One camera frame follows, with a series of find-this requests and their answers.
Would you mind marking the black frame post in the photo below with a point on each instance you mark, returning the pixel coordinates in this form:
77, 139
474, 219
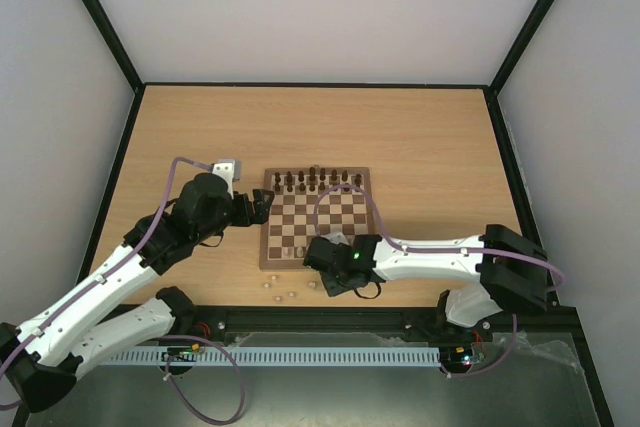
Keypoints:
112, 40
524, 37

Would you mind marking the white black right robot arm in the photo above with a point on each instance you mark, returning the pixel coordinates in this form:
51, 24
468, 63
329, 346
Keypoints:
502, 271

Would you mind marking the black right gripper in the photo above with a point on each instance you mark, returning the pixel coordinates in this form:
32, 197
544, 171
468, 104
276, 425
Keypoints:
333, 280

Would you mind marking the black frame post left rear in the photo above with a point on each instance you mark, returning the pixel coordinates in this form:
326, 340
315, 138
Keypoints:
112, 40

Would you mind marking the black frame post right rear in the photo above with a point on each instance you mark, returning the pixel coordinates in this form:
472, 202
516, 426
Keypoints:
524, 37

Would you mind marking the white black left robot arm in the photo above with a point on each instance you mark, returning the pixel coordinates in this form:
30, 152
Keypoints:
45, 356

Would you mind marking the wooden chess board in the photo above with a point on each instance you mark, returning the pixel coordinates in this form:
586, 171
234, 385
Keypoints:
301, 210

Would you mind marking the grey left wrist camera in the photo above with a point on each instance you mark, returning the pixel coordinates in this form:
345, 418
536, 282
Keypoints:
228, 169

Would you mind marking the light blue cable duct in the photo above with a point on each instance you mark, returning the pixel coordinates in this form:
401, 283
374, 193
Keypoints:
157, 356

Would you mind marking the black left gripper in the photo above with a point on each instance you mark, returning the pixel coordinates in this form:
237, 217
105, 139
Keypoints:
247, 218

